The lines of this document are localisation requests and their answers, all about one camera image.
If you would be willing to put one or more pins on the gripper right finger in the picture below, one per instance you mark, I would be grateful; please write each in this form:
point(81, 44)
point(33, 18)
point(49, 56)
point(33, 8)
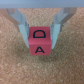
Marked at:
point(57, 26)

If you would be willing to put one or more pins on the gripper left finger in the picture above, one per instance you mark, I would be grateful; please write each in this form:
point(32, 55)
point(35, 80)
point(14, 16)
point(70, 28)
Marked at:
point(22, 27)

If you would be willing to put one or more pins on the pink block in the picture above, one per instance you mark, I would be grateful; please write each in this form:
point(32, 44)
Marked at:
point(39, 40)

